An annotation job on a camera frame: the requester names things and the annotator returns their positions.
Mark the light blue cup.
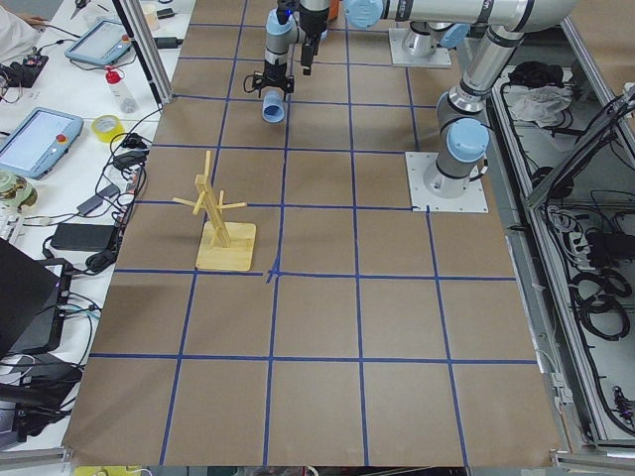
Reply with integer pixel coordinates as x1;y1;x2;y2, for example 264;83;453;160
262;90;286;124

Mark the wooden cup tree stand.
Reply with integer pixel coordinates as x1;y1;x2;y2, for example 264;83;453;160
173;151;257;272

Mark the yellow tape roll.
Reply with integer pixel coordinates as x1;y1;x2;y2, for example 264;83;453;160
91;114;125;143

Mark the white cloth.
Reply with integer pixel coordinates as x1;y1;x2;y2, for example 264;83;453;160
510;85;572;127

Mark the teach pendant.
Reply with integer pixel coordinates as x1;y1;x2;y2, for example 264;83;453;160
1;107;84;179
64;20;132;66

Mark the orange can silver lid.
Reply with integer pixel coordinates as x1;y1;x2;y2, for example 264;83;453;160
328;0;339;21

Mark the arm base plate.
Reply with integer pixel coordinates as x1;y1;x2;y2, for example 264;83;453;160
405;152;488;213
389;28;451;68

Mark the aluminium frame post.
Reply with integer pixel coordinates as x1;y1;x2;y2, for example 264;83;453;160
112;0;174;106

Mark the black laptop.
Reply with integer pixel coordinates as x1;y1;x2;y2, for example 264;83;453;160
1;240;71;357

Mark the black power adapter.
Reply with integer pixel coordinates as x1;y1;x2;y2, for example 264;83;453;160
51;223;116;252

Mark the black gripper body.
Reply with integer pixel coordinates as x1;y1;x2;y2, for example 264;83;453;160
299;4;328;38
251;61;295;95

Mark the squeeze bottle red cap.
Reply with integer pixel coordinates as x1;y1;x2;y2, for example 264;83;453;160
105;66;138;114

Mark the teach pendant far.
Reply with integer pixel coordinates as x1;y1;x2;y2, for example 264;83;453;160
64;20;132;66

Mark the teach pendant near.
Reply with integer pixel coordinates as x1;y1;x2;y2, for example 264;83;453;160
1;107;84;179

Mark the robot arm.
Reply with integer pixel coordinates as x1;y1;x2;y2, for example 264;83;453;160
243;1;575;198
254;1;470;91

